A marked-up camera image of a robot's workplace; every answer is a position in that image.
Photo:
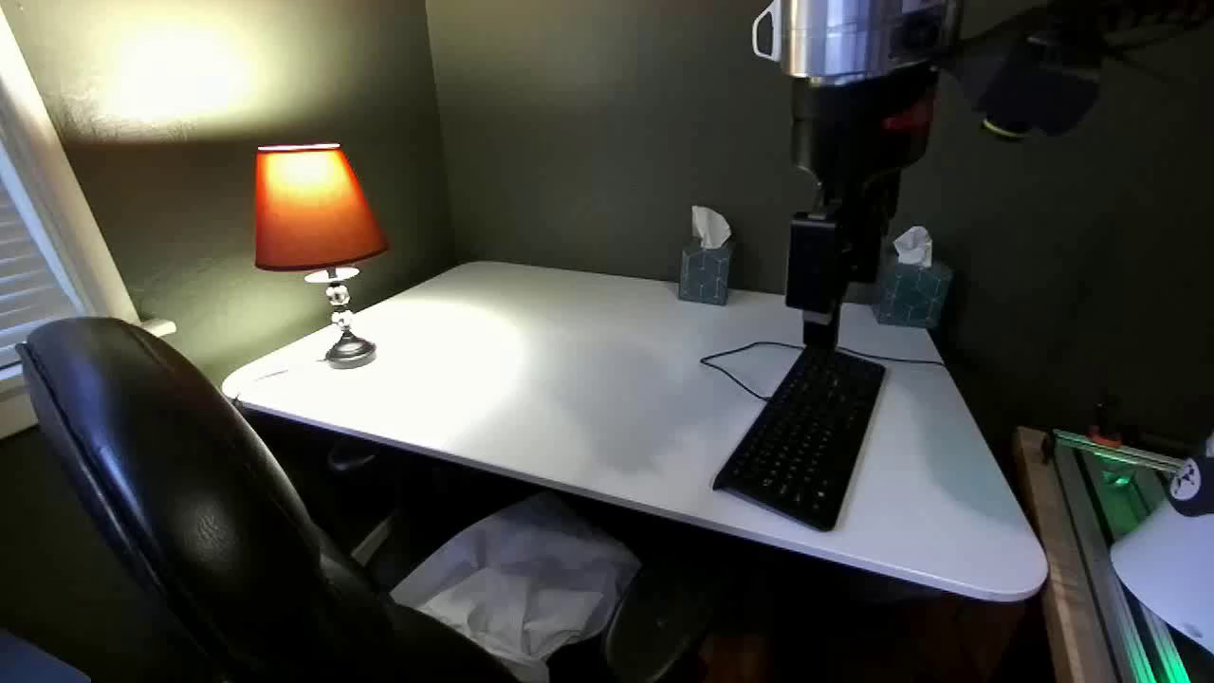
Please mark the white plastic bag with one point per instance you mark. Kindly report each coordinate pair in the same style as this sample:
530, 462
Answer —
518, 581

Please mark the wooden frame board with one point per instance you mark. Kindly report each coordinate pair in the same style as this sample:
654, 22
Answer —
1048, 572

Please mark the orange shade table lamp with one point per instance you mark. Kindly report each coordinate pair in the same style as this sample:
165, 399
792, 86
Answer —
313, 209

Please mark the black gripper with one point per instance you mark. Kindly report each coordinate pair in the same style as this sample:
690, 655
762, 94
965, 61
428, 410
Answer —
868, 125

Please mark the white cap with black badge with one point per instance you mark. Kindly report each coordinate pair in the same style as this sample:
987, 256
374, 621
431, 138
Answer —
1169, 572

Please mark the teal tissue box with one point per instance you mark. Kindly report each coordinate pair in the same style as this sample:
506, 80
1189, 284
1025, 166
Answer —
702, 272
914, 295

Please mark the black computer keyboard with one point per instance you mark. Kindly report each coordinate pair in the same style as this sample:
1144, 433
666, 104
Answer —
802, 442

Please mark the black office chair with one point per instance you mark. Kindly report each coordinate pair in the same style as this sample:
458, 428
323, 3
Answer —
193, 506

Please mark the green lit metal rail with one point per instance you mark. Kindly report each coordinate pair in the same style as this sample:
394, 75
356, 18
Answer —
1113, 506

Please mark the white window blind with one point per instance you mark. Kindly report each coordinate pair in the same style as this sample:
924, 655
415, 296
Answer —
26, 272

